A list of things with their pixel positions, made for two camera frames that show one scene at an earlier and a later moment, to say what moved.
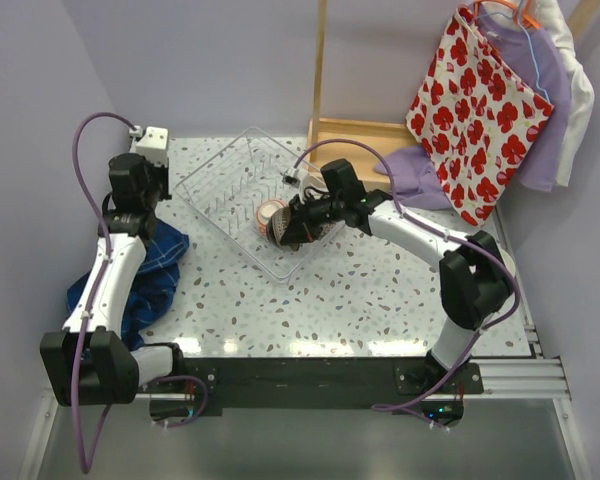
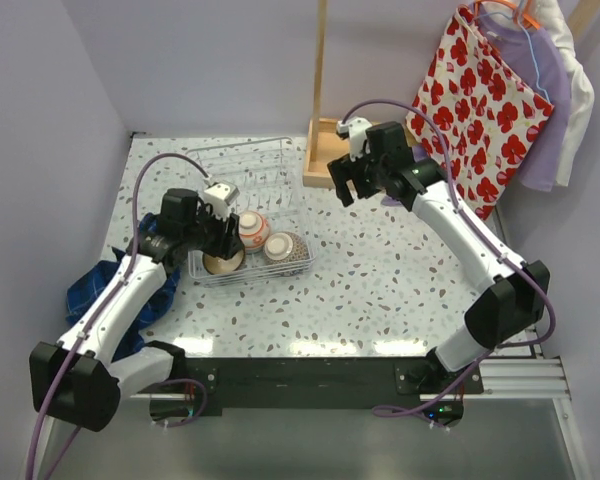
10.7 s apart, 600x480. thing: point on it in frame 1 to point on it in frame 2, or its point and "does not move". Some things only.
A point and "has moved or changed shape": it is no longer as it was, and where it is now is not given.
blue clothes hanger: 532,52 does not move
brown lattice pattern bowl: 325,229 to 285,253
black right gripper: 298,231 to 344,170
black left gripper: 161,181 to 225,229
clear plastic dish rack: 232,186 has moved or changed shape
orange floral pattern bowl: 264,211 to 253,230
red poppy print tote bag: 474,115 does not move
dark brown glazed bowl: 277,224 to 220,266
